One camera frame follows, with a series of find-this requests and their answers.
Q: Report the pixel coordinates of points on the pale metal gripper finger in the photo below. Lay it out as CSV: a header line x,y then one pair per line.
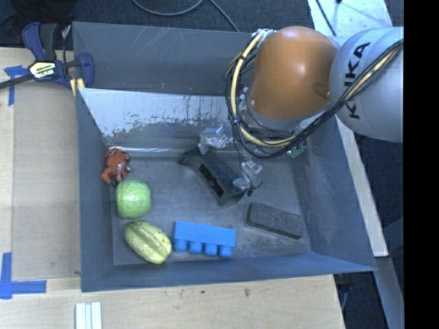
x,y
213,138
249,174

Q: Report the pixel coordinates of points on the black slotted block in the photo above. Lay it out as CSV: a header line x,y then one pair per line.
x,y
219,175

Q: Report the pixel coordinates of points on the dark flat block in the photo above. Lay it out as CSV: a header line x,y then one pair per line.
x,y
274,220

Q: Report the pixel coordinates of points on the blue studded toy brick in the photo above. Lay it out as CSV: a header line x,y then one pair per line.
x,y
204,235

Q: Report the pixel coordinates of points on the grey metal bin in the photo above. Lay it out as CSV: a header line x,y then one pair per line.
x,y
178,63

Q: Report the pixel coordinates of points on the green toy cabbage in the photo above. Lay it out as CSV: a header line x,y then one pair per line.
x,y
133,199

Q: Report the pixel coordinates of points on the orange toy animal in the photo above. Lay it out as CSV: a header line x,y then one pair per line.
x,y
115,164

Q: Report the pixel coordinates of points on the yellow-green toy starfruit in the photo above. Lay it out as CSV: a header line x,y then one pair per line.
x,y
147,242

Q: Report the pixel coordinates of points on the pale flat board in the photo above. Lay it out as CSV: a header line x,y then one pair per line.
x,y
44,183

